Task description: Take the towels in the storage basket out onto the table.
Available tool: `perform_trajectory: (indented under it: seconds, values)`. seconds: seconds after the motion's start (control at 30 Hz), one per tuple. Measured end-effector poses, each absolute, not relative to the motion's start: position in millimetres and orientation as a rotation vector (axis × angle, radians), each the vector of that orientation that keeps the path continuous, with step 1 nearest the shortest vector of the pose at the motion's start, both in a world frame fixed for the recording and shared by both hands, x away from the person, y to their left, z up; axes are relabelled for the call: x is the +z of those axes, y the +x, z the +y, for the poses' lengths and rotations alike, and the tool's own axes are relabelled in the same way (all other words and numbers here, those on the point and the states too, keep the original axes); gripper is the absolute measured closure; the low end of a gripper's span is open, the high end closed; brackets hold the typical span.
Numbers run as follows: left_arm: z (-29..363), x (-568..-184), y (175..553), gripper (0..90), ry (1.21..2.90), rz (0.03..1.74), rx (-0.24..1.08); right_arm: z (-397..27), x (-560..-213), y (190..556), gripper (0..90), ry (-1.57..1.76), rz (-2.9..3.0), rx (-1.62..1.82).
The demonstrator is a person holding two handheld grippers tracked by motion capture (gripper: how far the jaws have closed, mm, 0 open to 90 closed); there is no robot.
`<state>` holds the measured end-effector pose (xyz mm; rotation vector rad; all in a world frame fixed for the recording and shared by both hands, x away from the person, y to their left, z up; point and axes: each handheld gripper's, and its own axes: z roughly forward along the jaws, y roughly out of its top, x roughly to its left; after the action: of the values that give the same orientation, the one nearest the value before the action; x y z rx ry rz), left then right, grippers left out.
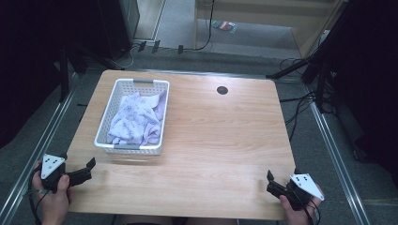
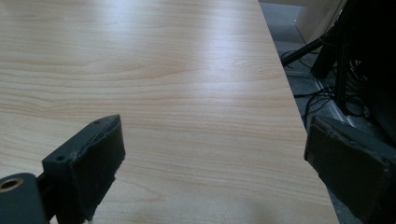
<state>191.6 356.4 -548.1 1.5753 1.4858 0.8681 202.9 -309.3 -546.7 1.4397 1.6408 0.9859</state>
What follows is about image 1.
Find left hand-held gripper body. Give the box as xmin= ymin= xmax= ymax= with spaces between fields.
xmin=39 ymin=153 xmax=94 ymax=193

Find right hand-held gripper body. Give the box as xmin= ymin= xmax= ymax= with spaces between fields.
xmin=266 ymin=172 xmax=326 ymax=211

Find white plastic basket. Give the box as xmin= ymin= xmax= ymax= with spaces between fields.
xmin=94 ymin=78 xmax=171 ymax=157

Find lilac patterned cloth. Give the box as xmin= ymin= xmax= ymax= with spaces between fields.
xmin=106 ymin=89 xmax=168 ymax=147

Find person's right hand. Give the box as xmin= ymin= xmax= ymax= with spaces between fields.
xmin=279 ymin=183 xmax=324 ymax=225

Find person's left hand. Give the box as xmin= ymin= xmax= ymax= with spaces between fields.
xmin=32 ymin=160 xmax=75 ymax=225

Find dark curtain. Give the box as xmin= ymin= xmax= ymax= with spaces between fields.
xmin=0 ymin=0 xmax=104 ymax=149
xmin=325 ymin=0 xmax=398 ymax=188

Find black metal stand with legs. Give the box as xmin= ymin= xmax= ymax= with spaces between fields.
xmin=266 ymin=0 xmax=358 ymax=113

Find black cabinet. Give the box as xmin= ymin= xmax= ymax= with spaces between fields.
xmin=95 ymin=0 xmax=141 ymax=61

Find colourful packet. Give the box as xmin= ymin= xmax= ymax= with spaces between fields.
xmin=211 ymin=20 xmax=237 ymax=35

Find light wooden shelf unit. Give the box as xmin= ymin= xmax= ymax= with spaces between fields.
xmin=192 ymin=0 xmax=346 ymax=59

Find metal floor rail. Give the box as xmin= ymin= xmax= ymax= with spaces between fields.
xmin=0 ymin=71 xmax=80 ymax=225
xmin=308 ymin=92 xmax=374 ymax=225

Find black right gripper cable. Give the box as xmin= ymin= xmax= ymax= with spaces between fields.
xmin=299 ymin=200 xmax=322 ymax=225

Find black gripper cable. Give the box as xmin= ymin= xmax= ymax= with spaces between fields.
xmin=27 ymin=168 xmax=51 ymax=225
xmin=299 ymin=200 xmax=322 ymax=225

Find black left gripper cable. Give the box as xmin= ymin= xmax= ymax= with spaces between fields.
xmin=27 ymin=168 xmax=51 ymax=225

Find black floor cables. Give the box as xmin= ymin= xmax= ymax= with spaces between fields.
xmin=279 ymin=57 xmax=336 ymax=143

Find white floor cable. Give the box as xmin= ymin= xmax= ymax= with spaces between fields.
xmin=110 ymin=43 xmax=140 ymax=70

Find black hanging cable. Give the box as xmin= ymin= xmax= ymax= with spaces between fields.
xmin=184 ymin=0 xmax=216 ymax=53

